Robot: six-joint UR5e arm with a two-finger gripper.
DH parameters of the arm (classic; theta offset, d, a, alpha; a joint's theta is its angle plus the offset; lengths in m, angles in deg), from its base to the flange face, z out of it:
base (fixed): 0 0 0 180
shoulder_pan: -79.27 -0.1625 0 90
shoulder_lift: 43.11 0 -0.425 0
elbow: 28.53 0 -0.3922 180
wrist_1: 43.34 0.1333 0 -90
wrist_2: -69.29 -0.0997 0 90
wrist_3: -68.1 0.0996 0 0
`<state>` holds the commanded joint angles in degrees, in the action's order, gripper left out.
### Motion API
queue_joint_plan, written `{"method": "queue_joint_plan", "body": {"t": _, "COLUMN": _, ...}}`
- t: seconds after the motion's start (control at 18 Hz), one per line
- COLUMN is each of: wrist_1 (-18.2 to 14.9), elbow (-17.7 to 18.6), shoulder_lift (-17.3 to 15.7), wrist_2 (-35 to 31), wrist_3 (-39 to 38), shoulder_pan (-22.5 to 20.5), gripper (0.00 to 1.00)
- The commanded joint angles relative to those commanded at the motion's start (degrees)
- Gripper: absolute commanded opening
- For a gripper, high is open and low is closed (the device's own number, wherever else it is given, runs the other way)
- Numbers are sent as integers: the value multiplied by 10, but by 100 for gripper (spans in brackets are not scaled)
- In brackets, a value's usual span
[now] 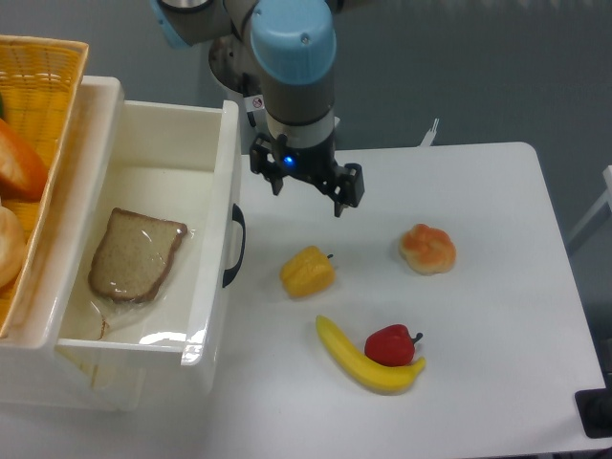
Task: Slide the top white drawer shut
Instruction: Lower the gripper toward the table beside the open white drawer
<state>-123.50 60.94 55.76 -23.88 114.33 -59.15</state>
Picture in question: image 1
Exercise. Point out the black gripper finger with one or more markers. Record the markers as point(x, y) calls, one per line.
point(263, 163)
point(348, 187)

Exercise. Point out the orange bread piece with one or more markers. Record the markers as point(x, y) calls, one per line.
point(23, 172)

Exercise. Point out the white drawer cabinet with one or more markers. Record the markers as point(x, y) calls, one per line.
point(33, 370)

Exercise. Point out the yellow banana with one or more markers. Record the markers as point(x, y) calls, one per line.
point(370, 374)

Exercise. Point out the yellow bell pepper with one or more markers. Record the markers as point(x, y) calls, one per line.
point(309, 272)

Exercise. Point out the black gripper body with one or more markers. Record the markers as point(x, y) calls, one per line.
point(315, 165)

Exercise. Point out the orange bread roll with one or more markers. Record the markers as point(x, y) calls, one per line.
point(427, 250)

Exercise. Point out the yellow wicker basket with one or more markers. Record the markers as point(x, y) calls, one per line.
point(39, 82)

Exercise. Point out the white top drawer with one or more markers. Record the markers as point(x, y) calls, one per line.
point(176, 163)

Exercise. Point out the red bell pepper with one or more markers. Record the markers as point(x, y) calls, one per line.
point(392, 346)

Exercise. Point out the white frame at right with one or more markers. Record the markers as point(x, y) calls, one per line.
point(593, 219)

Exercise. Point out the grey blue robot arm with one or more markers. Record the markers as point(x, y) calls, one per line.
point(283, 52)

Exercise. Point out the black device at edge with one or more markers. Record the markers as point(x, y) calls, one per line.
point(594, 406)

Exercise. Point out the wrapped brown bread slice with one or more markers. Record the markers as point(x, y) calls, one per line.
point(134, 256)

